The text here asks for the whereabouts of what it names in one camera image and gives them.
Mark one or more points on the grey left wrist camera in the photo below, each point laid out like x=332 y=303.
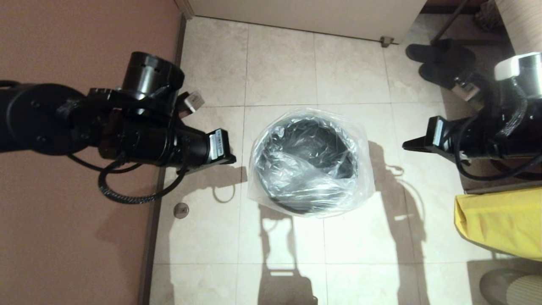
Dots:
x=192 y=101

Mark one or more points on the beige striped upholstered furniture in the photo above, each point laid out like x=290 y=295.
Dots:
x=521 y=25

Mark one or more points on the metal door stopper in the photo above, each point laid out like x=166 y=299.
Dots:
x=386 y=41

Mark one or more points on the round metal floor plate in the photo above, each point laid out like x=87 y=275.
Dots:
x=181 y=210

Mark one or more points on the clear plastic trash bag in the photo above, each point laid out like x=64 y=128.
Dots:
x=309 y=169

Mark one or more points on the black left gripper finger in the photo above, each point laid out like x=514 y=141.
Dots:
x=216 y=163

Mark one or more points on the grey fuzzy object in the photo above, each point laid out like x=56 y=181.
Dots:
x=485 y=17

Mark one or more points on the black round trash bin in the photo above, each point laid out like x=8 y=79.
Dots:
x=305 y=144

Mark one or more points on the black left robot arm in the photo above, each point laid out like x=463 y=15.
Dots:
x=42 y=118

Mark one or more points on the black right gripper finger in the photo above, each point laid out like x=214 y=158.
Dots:
x=417 y=145

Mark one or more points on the dark furniture leg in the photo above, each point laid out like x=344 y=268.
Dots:
x=451 y=21

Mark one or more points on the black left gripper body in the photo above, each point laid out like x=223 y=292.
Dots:
x=199 y=148

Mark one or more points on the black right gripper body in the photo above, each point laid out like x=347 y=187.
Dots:
x=446 y=137

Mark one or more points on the beige door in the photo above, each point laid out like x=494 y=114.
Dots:
x=296 y=15

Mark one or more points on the yellow bag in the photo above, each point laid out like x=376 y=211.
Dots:
x=504 y=224

